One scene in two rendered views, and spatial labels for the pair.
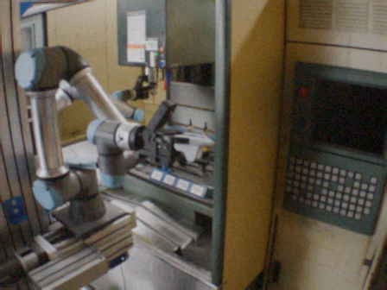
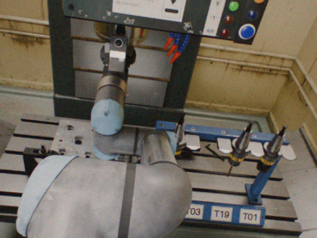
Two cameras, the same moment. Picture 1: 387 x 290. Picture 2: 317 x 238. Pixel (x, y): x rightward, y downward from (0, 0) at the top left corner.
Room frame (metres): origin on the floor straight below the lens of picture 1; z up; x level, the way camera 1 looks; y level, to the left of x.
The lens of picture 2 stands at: (1.50, 0.83, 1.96)
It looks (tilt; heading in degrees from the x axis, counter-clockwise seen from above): 40 degrees down; 314
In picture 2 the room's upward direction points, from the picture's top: 11 degrees clockwise
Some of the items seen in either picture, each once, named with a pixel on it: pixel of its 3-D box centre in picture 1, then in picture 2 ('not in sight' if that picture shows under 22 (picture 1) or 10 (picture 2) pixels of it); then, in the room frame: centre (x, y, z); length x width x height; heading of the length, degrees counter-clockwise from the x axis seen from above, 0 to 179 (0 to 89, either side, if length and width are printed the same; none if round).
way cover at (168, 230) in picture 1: (136, 217); not in sight; (1.80, 0.39, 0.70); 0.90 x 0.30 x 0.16; 51
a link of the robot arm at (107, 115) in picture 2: (120, 97); (108, 110); (2.02, 0.48, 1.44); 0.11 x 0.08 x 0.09; 141
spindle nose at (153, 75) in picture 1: (153, 72); (122, 14); (2.24, 0.30, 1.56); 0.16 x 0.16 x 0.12
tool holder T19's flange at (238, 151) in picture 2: not in sight; (240, 147); (1.87, 0.04, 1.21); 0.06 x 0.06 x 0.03
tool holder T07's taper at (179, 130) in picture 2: not in sight; (179, 130); (2.01, 0.21, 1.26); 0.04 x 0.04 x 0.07
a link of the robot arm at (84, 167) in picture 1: (80, 174); not in sight; (1.08, 0.44, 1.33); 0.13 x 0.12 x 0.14; 156
